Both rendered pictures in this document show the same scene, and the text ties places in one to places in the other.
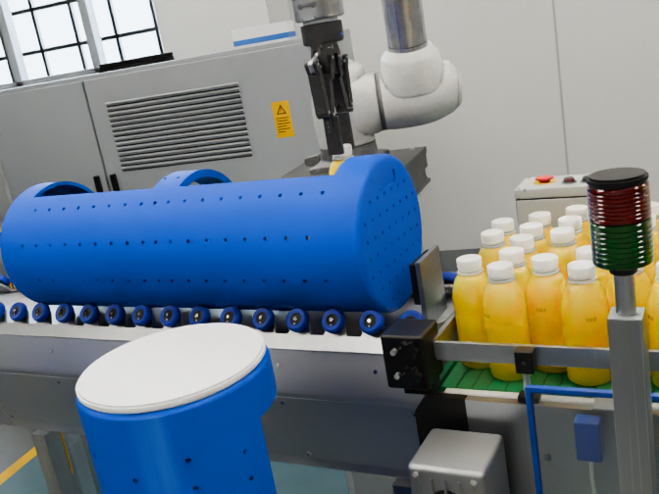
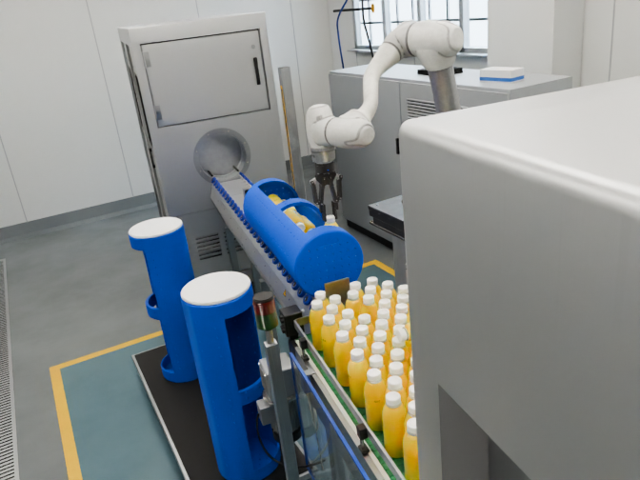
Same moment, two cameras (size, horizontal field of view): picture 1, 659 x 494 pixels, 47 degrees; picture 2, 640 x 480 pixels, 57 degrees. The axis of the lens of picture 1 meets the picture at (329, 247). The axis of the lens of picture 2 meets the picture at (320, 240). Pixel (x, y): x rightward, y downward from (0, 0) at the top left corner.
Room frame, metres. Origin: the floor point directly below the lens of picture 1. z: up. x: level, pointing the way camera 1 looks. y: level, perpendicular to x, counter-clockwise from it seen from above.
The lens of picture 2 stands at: (-0.23, -1.51, 2.05)
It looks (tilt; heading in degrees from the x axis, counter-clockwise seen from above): 22 degrees down; 43
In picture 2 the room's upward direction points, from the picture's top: 7 degrees counter-clockwise
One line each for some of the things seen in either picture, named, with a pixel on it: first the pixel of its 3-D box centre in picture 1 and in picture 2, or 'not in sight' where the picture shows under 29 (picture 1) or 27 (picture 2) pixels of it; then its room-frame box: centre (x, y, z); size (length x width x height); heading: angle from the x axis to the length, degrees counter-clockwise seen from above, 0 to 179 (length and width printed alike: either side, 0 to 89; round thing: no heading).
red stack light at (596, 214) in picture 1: (618, 200); (264, 305); (0.79, -0.32, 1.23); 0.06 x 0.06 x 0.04
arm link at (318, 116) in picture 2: not in sight; (322, 126); (1.42, -0.07, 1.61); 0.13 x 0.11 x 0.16; 84
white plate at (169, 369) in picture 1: (172, 364); (215, 288); (1.05, 0.26, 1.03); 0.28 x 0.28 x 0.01
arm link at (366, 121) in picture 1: (344, 102); not in sight; (2.07, -0.11, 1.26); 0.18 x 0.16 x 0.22; 83
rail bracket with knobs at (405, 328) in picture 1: (414, 356); (292, 322); (1.10, -0.10, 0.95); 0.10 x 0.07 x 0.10; 150
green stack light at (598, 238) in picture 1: (621, 239); (266, 317); (0.79, -0.32, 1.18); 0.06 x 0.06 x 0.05
